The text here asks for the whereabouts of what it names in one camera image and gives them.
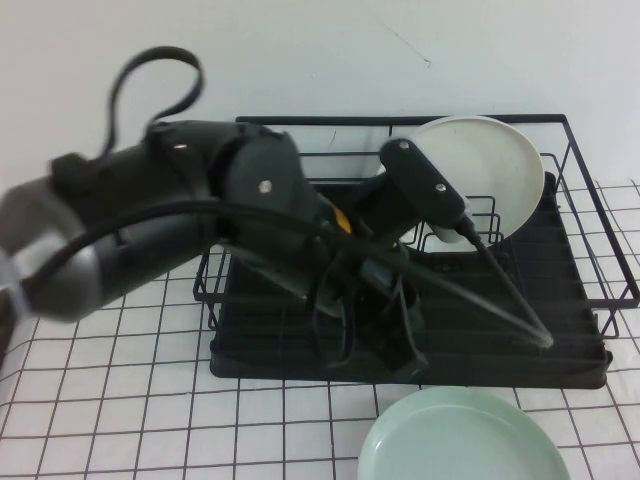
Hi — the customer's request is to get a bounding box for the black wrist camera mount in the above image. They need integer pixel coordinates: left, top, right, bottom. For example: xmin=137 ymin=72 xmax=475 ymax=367
xmin=378 ymin=137 xmax=474 ymax=246

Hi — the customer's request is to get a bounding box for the white grid tablecloth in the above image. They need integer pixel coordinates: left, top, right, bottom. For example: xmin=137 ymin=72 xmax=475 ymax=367
xmin=0 ymin=182 xmax=640 ymax=480

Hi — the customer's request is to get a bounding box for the long black camera cable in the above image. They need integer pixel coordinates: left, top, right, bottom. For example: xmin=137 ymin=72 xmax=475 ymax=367
xmin=19 ymin=199 xmax=555 ymax=350

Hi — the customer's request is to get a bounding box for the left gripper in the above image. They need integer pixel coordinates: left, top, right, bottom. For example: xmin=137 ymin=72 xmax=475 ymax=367
xmin=349 ymin=174 xmax=431 ymax=261

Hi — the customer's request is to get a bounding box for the flat black looped cable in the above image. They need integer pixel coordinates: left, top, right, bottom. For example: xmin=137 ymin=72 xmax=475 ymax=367
xmin=102 ymin=46 xmax=207 ymax=156

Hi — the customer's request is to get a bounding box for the pale green plate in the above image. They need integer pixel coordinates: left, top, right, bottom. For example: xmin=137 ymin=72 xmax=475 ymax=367
xmin=356 ymin=386 xmax=572 ymax=480

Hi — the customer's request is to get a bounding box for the thin black cable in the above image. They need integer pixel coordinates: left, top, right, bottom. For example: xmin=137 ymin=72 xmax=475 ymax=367
xmin=307 ymin=234 xmax=431 ymax=386

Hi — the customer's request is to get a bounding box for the black wire dish rack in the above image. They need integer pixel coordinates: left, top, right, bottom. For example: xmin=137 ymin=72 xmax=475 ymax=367
xmin=192 ymin=113 xmax=640 ymax=341

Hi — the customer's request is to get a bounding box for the cream white plate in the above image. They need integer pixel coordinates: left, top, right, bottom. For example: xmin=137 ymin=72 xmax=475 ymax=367
xmin=399 ymin=114 xmax=546 ymax=256

